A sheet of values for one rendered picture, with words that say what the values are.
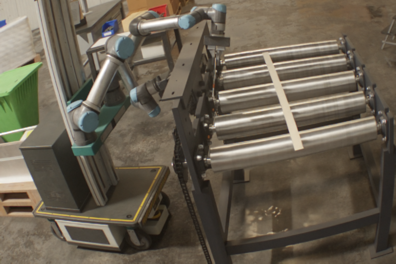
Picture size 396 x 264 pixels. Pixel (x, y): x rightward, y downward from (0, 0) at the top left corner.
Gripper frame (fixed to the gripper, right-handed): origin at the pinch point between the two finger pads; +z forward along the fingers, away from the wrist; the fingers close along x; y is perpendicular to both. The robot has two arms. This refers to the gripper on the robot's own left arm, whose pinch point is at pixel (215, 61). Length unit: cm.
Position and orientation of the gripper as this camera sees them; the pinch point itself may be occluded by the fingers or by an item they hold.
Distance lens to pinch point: 267.0
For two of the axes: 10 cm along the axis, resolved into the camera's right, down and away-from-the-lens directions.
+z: -0.8, 9.9, 1.5
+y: 1.4, -1.4, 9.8
